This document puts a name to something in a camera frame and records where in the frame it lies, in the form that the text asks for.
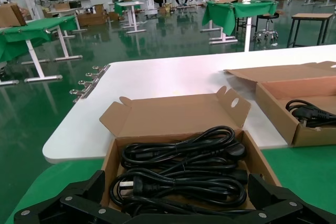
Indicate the white metal desk frame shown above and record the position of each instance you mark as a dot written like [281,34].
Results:
[223,35]
[133,20]

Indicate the cardboard box with round lid hole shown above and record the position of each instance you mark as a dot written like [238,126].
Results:
[170,113]

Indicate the tilted brown cardboard box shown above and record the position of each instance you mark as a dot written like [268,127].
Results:
[10,15]

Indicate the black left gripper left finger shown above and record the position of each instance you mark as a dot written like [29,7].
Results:
[78,205]

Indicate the green covered table left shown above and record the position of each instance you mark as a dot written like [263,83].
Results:
[35,58]

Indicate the green work tablecloth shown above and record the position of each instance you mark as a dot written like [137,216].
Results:
[309,171]

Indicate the silver metal binder clip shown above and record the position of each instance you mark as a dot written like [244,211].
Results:
[82,95]
[102,68]
[95,76]
[89,84]

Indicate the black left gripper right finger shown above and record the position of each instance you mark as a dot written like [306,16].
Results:
[273,205]

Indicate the green draped tablecloth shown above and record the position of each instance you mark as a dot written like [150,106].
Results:
[31,33]
[123,7]
[220,14]

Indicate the cardboard box with oval lid hole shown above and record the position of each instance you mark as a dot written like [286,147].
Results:
[278,119]

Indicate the wood top black table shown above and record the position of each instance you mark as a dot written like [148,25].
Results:
[312,16]

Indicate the black stool chrome base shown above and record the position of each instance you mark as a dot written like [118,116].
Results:
[267,24]

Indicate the open cardboard box stack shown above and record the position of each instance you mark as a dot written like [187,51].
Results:
[92,16]

